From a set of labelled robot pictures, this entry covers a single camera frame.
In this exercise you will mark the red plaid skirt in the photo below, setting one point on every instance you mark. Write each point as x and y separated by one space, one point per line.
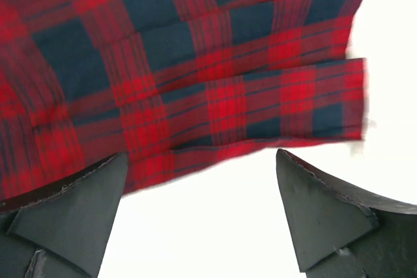
177 85

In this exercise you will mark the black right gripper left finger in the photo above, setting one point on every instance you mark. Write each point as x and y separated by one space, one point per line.
63 228

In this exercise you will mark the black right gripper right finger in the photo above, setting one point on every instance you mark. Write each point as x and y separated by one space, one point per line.
341 230

